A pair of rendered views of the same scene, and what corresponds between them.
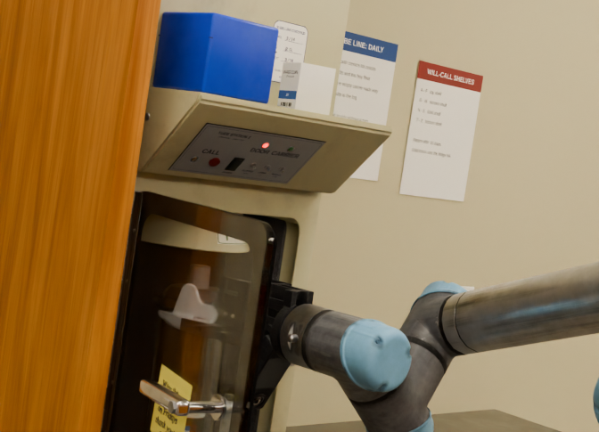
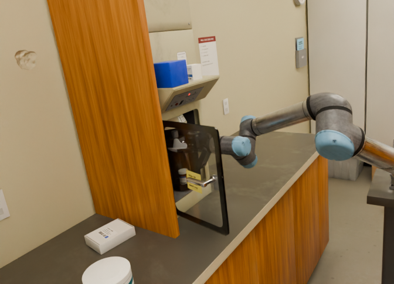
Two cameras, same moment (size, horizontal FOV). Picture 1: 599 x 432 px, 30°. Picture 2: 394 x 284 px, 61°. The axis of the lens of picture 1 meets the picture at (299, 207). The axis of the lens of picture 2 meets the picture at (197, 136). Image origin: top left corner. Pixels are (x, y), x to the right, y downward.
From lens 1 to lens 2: 0.33 m
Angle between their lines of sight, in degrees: 16
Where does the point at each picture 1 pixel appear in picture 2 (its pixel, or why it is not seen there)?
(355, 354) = (237, 149)
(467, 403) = (233, 130)
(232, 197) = (180, 110)
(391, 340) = (245, 141)
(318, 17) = (187, 46)
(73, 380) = (162, 181)
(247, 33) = (178, 64)
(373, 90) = not seen: hidden behind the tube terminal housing
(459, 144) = (214, 58)
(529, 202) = (235, 68)
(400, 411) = (250, 157)
